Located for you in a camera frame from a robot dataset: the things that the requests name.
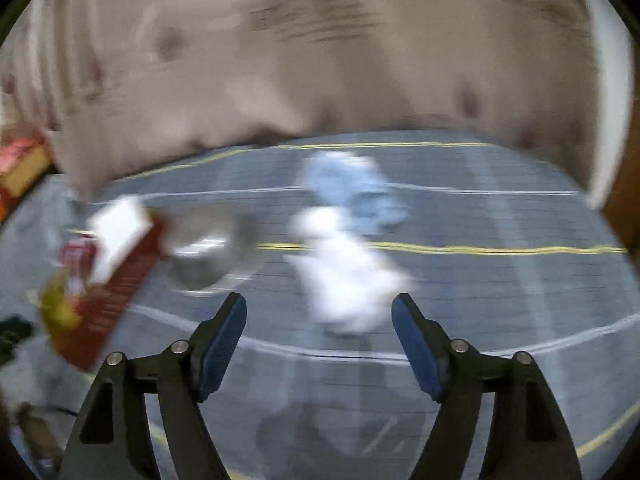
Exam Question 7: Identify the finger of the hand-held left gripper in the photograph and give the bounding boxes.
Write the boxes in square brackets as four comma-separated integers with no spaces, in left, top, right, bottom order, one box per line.
[0,314,36,366]

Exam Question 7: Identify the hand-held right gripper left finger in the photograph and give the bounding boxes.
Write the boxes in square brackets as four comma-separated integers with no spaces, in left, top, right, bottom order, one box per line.
[59,292,248,480]

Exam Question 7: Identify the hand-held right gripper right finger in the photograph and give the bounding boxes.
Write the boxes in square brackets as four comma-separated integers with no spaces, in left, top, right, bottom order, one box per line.
[391,292,583,480]

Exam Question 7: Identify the red tin box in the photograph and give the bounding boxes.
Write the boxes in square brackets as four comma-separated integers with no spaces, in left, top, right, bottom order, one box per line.
[37,205,168,373]

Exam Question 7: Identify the white fluffy cloth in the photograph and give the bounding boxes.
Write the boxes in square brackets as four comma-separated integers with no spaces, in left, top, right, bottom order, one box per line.
[285,205,418,338]

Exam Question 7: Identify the white foam block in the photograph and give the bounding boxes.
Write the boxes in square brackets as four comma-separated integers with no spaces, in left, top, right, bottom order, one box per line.
[87,195,151,283]

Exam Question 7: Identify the light blue towel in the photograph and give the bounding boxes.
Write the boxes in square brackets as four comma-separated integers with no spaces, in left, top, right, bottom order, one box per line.
[297,150,408,233]

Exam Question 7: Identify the steel bowl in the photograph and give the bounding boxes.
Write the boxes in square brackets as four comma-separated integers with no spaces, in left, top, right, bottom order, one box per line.
[167,210,261,293]

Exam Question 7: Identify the grey plaid bed sheet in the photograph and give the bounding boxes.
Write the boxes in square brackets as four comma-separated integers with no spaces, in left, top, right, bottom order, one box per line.
[0,130,640,480]

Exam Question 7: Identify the orange cardboard box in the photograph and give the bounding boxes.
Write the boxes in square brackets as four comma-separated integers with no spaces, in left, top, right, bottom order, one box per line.
[0,132,53,221]

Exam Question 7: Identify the brown wooden door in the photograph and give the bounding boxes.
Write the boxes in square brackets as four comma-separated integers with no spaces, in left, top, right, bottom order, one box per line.
[600,180,640,253]

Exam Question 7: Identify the beige leaf print curtain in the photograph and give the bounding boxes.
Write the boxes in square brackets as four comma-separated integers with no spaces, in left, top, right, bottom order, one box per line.
[0,0,601,201]

